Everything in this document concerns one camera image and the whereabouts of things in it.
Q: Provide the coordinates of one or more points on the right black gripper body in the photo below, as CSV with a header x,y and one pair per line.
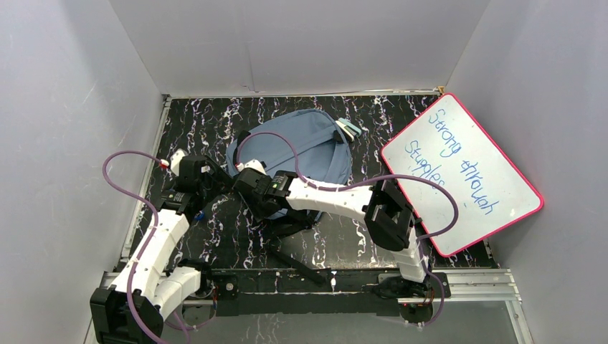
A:
x,y
257,208

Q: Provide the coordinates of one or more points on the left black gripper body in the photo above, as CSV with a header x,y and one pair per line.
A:
x,y
208,172

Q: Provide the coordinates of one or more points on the blue student backpack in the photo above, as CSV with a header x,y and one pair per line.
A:
x,y
308,142

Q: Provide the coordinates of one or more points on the teal eraser case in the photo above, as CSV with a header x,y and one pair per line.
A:
x,y
350,130

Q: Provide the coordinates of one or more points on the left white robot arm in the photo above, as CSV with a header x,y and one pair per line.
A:
x,y
136,304

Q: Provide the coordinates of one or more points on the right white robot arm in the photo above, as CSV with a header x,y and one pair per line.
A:
x,y
290,204

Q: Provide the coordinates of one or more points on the pink framed whiteboard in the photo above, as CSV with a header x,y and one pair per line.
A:
x,y
447,146

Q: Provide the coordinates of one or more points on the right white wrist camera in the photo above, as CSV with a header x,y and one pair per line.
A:
x,y
255,165

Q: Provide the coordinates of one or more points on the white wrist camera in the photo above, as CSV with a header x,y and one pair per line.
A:
x,y
255,165
175,161

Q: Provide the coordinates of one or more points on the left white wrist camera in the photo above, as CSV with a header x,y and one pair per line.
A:
x,y
175,161

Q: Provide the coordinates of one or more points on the black front rail frame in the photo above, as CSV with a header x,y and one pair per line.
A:
x,y
286,291

